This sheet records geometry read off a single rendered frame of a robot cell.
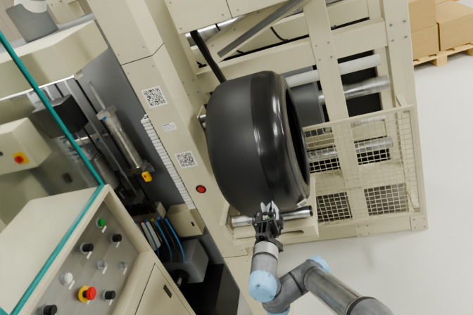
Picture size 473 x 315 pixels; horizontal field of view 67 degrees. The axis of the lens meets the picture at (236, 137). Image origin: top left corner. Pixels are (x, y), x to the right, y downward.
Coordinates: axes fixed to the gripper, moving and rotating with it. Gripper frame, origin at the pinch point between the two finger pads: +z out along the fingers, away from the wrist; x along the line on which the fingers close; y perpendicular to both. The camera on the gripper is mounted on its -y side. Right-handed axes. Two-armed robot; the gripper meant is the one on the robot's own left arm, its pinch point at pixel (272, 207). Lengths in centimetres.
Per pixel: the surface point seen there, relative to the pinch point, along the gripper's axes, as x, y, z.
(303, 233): -5.2, -25.2, 10.0
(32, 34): 86, 76, 44
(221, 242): 36, -35, 20
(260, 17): -6, 50, 58
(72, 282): 64, 7, -28
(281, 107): -11.1, 29.5, 15.0
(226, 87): 8.0, 37.2, 25.9
